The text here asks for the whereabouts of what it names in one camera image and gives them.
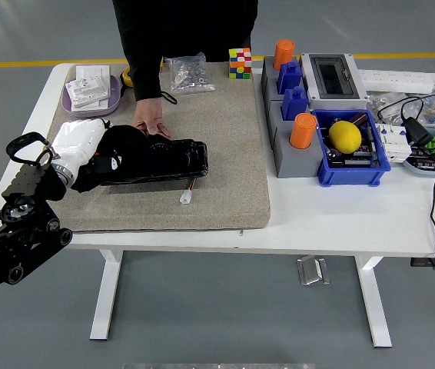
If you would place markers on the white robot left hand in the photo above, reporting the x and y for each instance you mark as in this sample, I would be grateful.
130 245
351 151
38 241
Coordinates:
77 142

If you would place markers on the person's right hand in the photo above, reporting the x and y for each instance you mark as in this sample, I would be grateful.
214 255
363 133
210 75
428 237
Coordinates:
149 115

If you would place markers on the black panel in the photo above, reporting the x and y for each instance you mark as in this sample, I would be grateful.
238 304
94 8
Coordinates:
179 157

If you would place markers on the person's right forearm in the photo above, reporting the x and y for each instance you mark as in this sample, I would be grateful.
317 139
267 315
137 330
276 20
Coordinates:
144 73

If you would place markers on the purple tray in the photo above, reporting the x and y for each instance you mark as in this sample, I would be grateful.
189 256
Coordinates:
115 92

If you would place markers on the yellow tape measure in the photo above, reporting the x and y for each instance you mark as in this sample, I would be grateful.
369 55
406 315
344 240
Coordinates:
126 77

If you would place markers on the clear bag of screws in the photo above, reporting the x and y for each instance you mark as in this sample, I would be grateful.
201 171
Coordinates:
190 75

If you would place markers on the grey-brown mat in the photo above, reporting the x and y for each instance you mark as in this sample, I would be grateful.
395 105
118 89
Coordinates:
221 153

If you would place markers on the person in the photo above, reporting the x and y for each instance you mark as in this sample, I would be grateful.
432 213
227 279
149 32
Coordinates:
186 27

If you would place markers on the colourful puzzle cube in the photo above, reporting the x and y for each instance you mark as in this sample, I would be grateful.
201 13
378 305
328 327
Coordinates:
240 63

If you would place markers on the grey base block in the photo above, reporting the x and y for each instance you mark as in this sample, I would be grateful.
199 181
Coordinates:
298 163
269 82

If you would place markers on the blue block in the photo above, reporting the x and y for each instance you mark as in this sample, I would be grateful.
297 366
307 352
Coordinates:
289 77
295 104

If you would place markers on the orange cylinder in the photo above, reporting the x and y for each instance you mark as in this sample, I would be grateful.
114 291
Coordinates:
303 130
283 54

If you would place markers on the white table leg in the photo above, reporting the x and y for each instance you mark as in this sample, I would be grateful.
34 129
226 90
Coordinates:
375 303
106 296

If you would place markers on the grey electrical box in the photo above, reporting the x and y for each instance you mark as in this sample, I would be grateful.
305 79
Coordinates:
333 78

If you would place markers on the yellow lemon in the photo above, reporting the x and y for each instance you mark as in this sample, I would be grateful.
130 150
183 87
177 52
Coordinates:
345 136

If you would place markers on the blue plastic bin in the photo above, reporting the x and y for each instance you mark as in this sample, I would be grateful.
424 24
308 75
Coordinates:
350 175

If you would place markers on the dark circuit board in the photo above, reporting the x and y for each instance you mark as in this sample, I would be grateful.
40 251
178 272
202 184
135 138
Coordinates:
356 159

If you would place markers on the brown cylinder part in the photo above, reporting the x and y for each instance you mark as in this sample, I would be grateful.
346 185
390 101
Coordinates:
361 119

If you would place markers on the clear bags of parts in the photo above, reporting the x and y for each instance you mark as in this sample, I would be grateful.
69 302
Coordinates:
384 102

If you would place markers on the white power strip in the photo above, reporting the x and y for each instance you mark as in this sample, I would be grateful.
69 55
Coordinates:
394 80

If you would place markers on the black power adapter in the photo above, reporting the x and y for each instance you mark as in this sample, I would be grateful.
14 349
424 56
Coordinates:
417 130

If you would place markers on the white wall switch plate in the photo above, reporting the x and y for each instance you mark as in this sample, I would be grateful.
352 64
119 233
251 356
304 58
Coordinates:
90 104
90 71

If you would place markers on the silver metal bracket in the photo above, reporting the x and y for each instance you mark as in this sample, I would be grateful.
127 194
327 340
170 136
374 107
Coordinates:
311 271

